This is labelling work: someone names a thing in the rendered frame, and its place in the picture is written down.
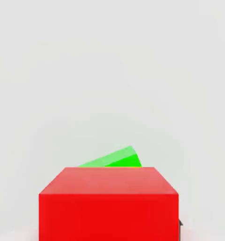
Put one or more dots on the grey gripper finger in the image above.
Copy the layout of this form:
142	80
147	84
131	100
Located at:
180	230

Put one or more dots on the small red cube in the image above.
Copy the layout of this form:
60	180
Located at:
108	210

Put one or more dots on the small green cube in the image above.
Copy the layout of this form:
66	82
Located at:
122	160

